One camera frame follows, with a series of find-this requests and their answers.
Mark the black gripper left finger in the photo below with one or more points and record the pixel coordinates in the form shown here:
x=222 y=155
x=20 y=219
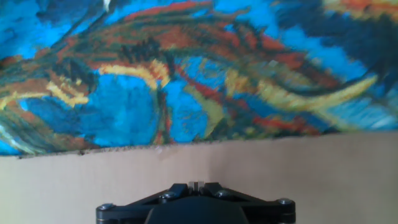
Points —
x=118 y=214

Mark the sunflower painting print cloth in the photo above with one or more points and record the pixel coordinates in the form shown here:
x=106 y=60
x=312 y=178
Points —
x=124 y=93

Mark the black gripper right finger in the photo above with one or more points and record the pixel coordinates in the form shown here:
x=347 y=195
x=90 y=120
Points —
x=273 y=214

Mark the brown cardboard sheet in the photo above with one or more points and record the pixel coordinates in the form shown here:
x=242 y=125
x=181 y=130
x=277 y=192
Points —
x=311 y=174

